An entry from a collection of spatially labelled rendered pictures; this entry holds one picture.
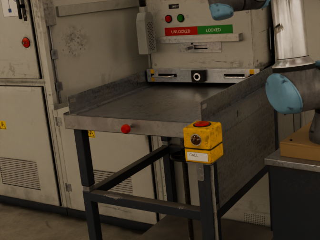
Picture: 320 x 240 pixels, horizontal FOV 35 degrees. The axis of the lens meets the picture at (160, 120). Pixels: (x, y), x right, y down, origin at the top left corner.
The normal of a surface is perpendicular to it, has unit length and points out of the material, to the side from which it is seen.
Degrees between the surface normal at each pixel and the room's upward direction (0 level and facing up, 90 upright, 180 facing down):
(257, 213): 90
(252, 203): 90
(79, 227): 0
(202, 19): 90
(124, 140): 90
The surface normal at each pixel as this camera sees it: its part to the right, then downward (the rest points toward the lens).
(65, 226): -0.10, -0.96
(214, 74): -0.52, 0.26
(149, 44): 0.85, 0.05
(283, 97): -0.89, 0.30
